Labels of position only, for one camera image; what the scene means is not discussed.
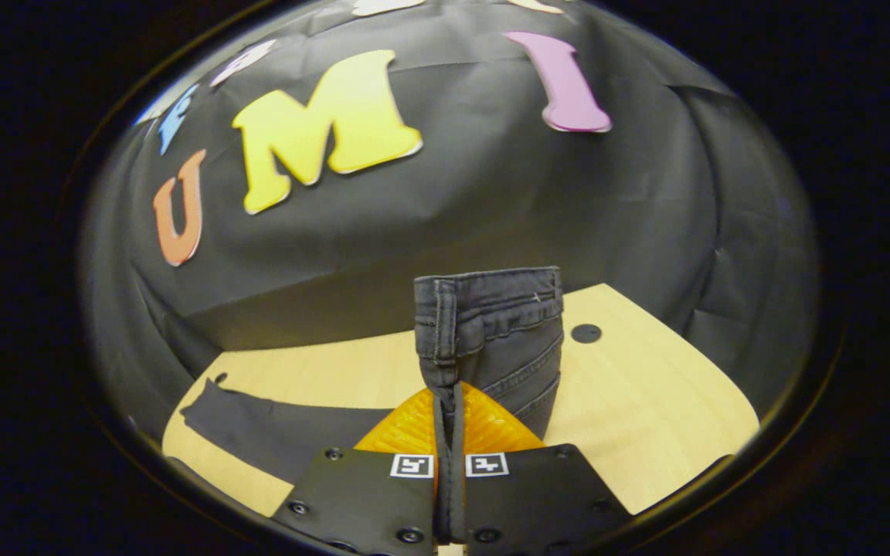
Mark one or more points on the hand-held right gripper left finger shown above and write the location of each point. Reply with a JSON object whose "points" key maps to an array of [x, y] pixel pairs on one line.
{"points": [[368, 502]]}

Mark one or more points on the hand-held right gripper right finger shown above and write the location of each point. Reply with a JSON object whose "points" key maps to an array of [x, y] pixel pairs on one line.
{"points": [[538, 494]]}

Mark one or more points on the dark denim jeans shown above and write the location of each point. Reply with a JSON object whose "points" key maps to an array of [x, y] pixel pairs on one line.
{"points": [[507, 340]]}

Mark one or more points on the black round table grommet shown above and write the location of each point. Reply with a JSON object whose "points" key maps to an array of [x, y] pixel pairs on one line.
{"points": [[585, 333]]}

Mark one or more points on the black backdrop cloth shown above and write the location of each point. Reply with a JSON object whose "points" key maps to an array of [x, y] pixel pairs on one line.
{"points": [[491, 216]]}

